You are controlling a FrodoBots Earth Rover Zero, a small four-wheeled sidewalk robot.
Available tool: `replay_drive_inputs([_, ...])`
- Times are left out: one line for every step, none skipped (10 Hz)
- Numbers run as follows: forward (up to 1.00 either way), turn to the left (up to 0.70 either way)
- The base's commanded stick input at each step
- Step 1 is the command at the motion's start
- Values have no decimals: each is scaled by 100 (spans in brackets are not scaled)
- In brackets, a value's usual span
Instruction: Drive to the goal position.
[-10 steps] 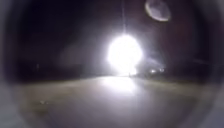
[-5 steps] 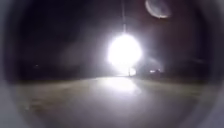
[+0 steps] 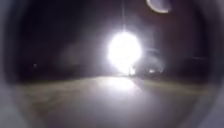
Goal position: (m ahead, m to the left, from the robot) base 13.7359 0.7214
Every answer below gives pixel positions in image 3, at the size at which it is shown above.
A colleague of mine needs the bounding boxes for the dark vehicle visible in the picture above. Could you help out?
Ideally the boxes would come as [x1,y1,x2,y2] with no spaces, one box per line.
[135,49,168,80]

